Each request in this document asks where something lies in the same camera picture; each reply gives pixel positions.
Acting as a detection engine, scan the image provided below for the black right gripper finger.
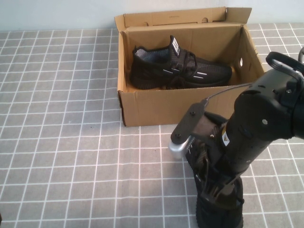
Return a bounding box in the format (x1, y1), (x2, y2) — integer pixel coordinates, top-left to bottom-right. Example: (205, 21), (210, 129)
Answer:
(220, 177), (238, 198)
(201, 180), (222, 203)

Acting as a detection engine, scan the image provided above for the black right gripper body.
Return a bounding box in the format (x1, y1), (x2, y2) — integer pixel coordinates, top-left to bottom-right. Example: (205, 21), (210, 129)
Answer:
(190, 113), (240, 190)

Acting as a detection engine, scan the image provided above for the black knit sneaker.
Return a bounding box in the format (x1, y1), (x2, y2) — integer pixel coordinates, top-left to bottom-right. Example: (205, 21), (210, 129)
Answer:
(184, 114), (245, 228)
(129, 35), (233, 90)

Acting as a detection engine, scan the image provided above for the brown cardboard shoe box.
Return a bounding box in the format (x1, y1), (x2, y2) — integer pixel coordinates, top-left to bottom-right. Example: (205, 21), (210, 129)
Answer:
(114, 6), (270, 127)

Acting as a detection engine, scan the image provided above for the black right camera mount plate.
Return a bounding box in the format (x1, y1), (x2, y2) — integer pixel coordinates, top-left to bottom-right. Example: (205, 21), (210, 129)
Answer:
(170, 101), (208, 146)

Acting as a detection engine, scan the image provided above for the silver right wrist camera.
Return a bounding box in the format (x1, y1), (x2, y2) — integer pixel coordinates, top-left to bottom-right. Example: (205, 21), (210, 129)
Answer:
(168, 136), (192, 161)

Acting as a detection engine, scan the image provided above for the thin grey right camera cable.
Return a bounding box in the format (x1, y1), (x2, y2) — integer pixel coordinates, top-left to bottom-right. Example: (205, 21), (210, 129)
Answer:
(204, 82), (254, 106)

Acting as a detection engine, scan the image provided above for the black right arm cable loop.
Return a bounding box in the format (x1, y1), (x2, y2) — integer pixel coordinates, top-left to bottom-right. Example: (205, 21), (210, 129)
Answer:
(265, 47), (304, 78)

